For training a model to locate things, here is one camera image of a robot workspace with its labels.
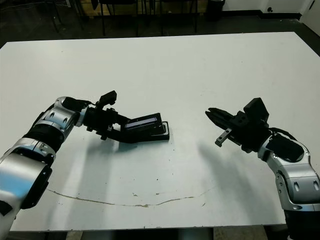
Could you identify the black trash bin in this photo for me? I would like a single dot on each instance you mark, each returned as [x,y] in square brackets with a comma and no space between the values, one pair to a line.
[215,10]

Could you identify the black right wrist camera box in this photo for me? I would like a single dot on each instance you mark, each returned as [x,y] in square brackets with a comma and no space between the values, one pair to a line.
[257,108]

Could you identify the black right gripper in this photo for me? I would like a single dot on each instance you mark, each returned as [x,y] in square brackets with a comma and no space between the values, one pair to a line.
[250,136]

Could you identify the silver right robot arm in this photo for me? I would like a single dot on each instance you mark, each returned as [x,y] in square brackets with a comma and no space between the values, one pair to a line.
[297,172]

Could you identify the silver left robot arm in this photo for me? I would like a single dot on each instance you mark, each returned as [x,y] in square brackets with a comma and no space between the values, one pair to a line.
[30,162]

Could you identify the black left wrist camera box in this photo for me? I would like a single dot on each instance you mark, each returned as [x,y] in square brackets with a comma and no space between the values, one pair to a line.
[108,97]

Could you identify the black box lid silver label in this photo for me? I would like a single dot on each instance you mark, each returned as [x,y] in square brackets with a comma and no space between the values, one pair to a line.
[142,127]

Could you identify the black box base white liner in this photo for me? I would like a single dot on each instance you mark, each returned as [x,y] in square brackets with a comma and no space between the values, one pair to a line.
[162,136]

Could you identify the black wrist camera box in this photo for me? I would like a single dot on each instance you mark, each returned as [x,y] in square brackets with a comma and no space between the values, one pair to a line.
[108,97]
[257,108]

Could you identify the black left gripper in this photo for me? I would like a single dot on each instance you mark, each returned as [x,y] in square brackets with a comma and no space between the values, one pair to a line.
[100,120]

